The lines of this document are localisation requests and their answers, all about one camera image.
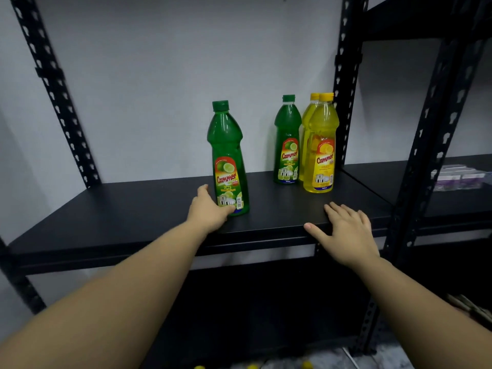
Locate person's left hand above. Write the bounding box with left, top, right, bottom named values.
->
left=186, top=184, right=236, bottom=235

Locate person's right hand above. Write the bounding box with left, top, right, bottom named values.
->
left=303, top=202, right=381, bottom=272

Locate black metal shelving rack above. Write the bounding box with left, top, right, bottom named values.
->
left=0, top=0, right=489, bottom=369
left=342, top=0, right=492, bottom=331

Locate green dish soap bottle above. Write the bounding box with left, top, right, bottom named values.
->
left=273, top=94, right=303, bottom=185
left=207, top=100, right=251, bottom=218

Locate yellow dish soap bottle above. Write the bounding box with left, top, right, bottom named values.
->
left=299, top=92, right=320, bottom=183
left=302, top=92, right=340, bottom=194

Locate group of bottles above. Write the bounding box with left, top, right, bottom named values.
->
left=193, top=360, right=314, bottom=369

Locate person's right forearm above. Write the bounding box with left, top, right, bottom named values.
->
left=352, top=257, right=492, bottom=369

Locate person's left forearm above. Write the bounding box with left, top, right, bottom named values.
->
left=0, top=220, right=207, bottom=369

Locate white cable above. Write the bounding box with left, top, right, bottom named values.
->
left=342, top=346, right=362, bottom=369

